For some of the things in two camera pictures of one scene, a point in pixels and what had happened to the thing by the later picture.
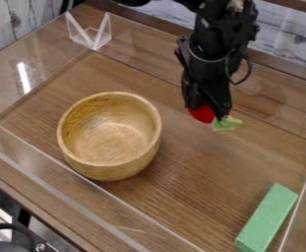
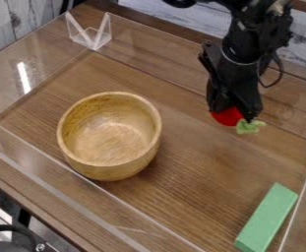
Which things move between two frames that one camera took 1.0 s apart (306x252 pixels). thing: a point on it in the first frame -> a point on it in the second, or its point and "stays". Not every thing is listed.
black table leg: x=24 y=218 stays
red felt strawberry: x=202 y=112 -> x=230 y=116
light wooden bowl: x=110 y=132 stays
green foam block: x=266 y=220 stays
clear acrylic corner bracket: x=90 y=36 stays
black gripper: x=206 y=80 -> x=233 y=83
